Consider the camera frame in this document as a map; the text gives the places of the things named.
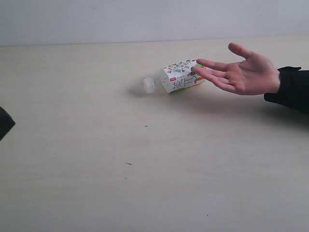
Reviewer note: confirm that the person's open bare hand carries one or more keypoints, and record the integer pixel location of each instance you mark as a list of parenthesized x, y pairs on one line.
[(255, 75)]

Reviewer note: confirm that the black sleeved forearm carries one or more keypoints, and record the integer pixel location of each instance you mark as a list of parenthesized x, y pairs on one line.
[(293, 91)]

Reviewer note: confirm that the square clear tea bottle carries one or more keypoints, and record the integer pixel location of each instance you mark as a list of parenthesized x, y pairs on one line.
[(174, 77)]

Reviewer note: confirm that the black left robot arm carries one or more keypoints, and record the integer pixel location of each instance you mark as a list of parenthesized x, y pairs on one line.
[(6, 123)]

